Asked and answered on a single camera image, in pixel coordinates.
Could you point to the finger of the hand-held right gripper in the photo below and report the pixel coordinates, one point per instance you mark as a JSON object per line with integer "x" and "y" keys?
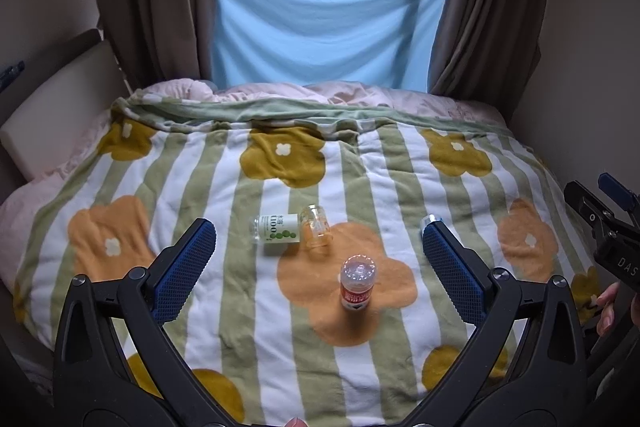
{"x": 616, "y": 189}
{"x": 582, "y": 201}

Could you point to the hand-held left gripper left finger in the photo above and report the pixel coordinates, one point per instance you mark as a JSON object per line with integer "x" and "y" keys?
{"x": 184, "y": 268}

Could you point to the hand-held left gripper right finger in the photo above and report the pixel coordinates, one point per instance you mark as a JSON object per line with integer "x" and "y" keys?
{"x": 454, "y": 278}

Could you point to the clear glass cup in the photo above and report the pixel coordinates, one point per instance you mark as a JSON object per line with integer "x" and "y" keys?
{"x": 315, "y": 228}

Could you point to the person's right hand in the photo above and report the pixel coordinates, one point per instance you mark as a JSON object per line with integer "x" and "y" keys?
{"x": 608, "y": 309}

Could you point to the red label clear bottle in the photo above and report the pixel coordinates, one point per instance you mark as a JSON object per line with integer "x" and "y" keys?
{"x": 357, "y": 283}

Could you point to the green label white bottle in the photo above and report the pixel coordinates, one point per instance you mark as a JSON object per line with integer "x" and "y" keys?
{"x": 275, "y": 229}

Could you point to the floral striped blanket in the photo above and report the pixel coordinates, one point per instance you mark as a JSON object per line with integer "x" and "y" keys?
{"x": 250, "y": 187}

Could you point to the beige bed headboard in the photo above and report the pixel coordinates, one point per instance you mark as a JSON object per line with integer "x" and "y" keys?
{"x": 65, "y": 92}

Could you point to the light blue cloth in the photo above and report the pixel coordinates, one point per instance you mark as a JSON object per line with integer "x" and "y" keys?
{"x": 320, "y": 22}

